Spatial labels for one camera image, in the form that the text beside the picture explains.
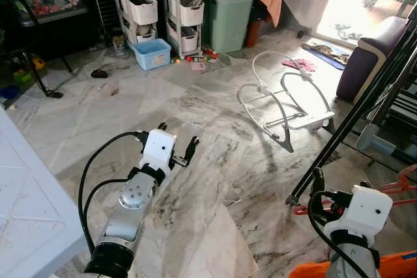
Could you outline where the pink red plastic hanger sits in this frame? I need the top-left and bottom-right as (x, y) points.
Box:
(293, 164), (417, 217)

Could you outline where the orange shirt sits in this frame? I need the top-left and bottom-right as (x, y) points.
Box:
(289, 251), (417, 278)

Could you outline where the black curved stand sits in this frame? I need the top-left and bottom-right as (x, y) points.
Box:
(0, 0), (66, 100)

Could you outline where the green laundry basket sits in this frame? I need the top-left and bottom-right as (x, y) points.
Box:
(203, 0), (256, 54)

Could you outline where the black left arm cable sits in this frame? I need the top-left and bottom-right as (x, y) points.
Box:
(83, 177), (134, 227)
(78, 130), (149, 253)

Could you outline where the blue door mat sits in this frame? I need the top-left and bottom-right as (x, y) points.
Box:
(302, 40), (347, 70)

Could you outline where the black clothes drying rack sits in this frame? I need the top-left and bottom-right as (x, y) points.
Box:
(285, 0), (417, 207)

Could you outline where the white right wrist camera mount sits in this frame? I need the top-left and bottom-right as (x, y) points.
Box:
(324, 185), (394, 236)

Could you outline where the white plastic folding table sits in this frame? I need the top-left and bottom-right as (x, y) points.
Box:
(0, 105), (89, 278)

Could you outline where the white baby bouncer frame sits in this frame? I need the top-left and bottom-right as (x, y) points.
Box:
(237, 51), (336, 154)

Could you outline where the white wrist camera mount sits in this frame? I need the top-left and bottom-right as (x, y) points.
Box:
(324, 185), (394, 236)
(142, 128), (177, 171)

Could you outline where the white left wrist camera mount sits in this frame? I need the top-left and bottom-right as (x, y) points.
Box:
(142, 128), (177, 171)

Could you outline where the light blue plastic bin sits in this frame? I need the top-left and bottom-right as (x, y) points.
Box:
(134, 38), (172, 70)

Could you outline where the glass jar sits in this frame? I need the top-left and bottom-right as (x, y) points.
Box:
(111, 27), (128, 56)

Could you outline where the pink floor cloth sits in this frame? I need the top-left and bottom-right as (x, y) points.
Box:
(281, 59), (317, 72)

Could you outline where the dark purple sofa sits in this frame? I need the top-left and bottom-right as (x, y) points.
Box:
(336, 16), (412, 103)

